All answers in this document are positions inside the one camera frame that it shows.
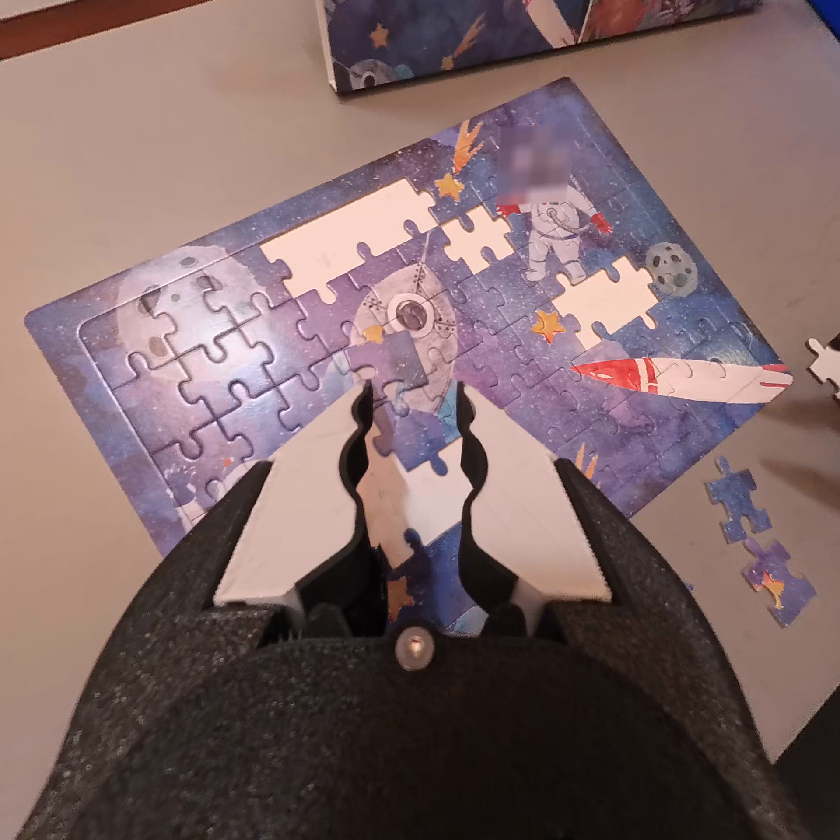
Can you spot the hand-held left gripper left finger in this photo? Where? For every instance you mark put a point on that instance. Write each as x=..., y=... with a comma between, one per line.
x=289, y=518

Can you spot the beige desk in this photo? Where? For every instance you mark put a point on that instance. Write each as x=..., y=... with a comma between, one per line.
x=131, y=164

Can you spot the space print puzzle box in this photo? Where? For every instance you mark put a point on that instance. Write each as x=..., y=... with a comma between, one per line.
x=426, y=39

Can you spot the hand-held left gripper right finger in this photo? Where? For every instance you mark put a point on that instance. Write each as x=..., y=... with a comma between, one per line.
x=538, y=525

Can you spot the space jigsaw puzzle board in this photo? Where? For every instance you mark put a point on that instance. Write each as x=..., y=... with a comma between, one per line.
x=164, y=367

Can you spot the blue jigsaw piece orange mark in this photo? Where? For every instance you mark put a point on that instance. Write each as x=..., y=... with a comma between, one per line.
x=778, y=577

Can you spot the blue jigsaw puzzle piece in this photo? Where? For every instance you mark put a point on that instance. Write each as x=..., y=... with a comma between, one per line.
x=738, y=499
x=828, y=371

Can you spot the blue jigsaw piece orange corner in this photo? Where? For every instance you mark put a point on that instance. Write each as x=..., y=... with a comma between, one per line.
x=394, y=358

